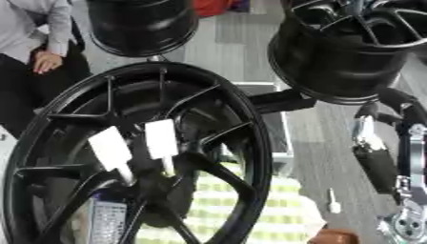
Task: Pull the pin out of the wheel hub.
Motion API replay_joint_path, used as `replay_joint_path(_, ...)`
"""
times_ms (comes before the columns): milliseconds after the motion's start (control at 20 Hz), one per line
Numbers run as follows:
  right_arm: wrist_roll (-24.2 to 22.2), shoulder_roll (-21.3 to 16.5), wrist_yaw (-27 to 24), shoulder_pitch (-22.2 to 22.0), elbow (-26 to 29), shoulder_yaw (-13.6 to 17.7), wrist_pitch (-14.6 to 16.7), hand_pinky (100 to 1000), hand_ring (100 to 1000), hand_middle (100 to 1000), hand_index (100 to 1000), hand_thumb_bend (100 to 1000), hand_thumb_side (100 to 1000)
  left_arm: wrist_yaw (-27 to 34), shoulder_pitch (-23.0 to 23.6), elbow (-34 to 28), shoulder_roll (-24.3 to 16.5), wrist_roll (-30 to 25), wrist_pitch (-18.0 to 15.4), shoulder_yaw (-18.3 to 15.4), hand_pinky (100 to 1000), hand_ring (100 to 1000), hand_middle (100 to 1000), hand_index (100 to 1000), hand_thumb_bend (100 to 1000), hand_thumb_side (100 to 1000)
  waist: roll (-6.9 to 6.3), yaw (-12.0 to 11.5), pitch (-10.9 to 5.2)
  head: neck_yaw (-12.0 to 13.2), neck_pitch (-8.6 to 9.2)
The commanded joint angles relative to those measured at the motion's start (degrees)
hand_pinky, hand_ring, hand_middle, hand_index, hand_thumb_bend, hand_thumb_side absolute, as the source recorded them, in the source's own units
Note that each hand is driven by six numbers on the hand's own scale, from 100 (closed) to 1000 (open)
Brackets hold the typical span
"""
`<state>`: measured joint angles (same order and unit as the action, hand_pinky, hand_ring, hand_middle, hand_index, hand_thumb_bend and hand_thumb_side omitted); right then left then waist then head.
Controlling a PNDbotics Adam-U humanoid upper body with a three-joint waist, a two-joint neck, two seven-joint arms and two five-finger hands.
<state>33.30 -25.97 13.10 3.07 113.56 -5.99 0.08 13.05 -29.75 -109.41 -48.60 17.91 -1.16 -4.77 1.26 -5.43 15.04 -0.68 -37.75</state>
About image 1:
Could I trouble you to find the person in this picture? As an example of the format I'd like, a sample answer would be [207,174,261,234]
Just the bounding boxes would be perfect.
[0,0,93,139]

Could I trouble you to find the person's hand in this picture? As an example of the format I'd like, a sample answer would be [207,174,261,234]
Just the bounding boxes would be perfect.
[31,51,66,75]

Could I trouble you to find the black stand bracket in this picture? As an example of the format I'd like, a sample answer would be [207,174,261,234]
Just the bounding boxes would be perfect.
[247,88,319,115]

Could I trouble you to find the black spoked wheel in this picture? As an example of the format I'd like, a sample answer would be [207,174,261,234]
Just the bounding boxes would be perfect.
[1,61,275,244]

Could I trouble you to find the brown object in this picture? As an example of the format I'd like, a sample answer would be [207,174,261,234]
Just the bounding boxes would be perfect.
[307,228,362,244]

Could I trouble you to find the white pin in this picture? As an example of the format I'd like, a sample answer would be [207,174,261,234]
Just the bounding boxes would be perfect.
[327,187,344,214]
[87,125,137,187]
[143,118,182,177]

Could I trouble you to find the red bag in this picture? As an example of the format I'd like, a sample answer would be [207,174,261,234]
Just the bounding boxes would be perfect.
[192,0,237,18]

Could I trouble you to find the black spoked wheel rim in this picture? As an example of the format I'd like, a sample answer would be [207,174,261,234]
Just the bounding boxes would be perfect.
[267,0,427,106]

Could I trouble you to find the grey keypad device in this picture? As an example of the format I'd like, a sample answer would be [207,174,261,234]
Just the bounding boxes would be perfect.
[87,199,131,244]

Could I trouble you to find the black wheel rim barrel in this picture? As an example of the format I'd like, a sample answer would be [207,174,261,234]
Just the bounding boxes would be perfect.
[85,0,202,59]

